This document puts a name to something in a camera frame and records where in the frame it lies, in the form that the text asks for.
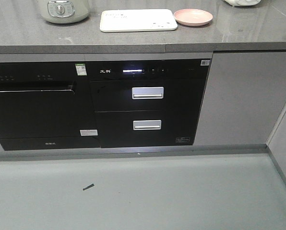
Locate pale green electric cooking pot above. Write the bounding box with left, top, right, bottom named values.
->
left=37, top=0, right=91, bottom=24

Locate black disinfection cabinet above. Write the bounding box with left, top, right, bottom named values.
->
left=86, top=58, right=211, bottom=148

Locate lower silver drawer handle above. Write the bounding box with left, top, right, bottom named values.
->
left=133, top=120, right=162, bottom=131

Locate black built-in dishwasher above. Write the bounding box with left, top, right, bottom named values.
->
left=0, top=62, right=100, bottom=150

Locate green energy label sticker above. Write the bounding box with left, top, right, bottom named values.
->
left=75, top=63, right=87, bottom=76

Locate white rice cooker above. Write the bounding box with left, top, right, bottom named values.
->
left=224, top=0, right=261, bottom=7

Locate grey cabinet door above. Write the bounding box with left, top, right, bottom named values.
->
left=194, top=52, right=286, bottom=146

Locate upper silver drawer handle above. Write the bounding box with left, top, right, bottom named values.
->
left=131, top=87, right=164, bottom=100

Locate pink round plate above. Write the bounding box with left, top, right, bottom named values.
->
left=173, top=9, right=213, bottom=26

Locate cream bear serving tray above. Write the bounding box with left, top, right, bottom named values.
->
left=99, top=9, right=178, bottom=33

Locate silver drawer handle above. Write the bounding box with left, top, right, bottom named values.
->
left=131, top=87, right=164, bottom=100
left=133, top=120, right=162, bottom=131

